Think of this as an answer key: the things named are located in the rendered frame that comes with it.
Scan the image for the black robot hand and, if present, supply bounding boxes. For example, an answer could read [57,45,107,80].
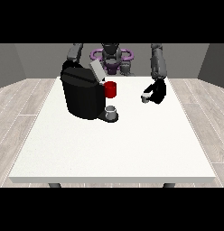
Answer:
[143,77,167,106]
[61,60,79,72]

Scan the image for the pale grey machine lid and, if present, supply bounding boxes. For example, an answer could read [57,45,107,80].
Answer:
[89,59,107,83]

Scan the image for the black coffee machine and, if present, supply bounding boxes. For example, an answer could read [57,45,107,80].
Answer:
[60,66,120,124]

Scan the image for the red pod holder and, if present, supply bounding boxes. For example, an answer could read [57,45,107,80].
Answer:
[104,80,117,99]

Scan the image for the grey robot trunk purple rings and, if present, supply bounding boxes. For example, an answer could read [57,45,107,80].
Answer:
[89,43,136,77]

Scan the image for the small grey cup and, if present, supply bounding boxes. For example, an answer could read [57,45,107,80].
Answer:
[105,105,117,121]

